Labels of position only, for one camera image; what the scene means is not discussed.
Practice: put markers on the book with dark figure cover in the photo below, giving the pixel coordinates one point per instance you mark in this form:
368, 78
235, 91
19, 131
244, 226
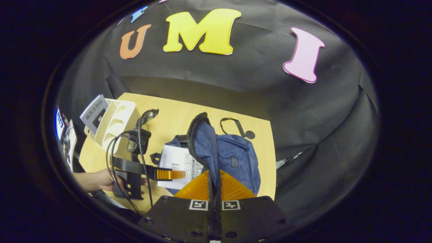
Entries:
92, 113

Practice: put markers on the blue schoolbag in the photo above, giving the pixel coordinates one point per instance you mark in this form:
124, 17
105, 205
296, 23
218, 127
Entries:
239, 168

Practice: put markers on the white book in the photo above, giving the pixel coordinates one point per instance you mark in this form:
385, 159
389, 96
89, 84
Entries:
175, 158

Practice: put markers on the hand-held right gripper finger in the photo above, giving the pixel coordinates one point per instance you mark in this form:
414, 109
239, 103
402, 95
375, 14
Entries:
210, 192
218, 192

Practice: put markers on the black round disc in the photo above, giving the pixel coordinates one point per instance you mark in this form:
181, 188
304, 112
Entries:
250, 134

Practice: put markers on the white side table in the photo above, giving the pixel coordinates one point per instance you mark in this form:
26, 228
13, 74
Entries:
70, 141

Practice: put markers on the cream plastic bookshelf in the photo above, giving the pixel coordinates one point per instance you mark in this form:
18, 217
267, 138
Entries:
116, 121

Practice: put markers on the computer monitor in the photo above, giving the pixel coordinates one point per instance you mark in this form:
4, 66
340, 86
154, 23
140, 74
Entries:
60, 123

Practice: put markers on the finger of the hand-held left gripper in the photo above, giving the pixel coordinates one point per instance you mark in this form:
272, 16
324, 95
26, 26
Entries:
165, 174

